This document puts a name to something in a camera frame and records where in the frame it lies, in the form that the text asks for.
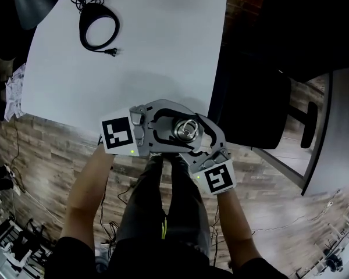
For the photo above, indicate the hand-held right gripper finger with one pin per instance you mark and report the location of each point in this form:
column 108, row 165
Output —
column 218, row 135
column 193, row 155

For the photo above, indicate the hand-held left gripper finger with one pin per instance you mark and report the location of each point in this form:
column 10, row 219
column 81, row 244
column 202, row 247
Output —
column 174, row 148
column 168, row 105

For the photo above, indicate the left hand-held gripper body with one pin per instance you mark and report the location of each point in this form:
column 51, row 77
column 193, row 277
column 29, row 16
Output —
column 117, row 134

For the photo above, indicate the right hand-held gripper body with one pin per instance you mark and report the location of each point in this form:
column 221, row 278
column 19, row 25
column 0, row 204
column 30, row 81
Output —
column 218, row 177

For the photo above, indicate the silver metal bottle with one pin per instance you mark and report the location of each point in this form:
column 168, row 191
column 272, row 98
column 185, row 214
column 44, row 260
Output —
column 174, row 132

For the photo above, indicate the person's left forearm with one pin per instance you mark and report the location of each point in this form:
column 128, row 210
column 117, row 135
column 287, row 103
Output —
column 85, row 190

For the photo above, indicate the person's right forearm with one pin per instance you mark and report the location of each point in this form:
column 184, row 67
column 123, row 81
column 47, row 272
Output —
column 235, row 222

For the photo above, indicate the black office chair with armrest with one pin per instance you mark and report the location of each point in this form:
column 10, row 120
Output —
column 250, row 106

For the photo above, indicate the person's dark trousers legs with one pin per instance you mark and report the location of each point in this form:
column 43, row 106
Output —
column 151, row 202

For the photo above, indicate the crumpled white paper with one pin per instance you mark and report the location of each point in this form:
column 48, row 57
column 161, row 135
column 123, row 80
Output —
column 14, row 94

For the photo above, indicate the grey table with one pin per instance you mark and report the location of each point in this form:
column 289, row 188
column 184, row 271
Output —
column 340, row 126

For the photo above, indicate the person's black shirt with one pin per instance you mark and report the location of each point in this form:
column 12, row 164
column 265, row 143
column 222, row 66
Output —
column 75, row 260

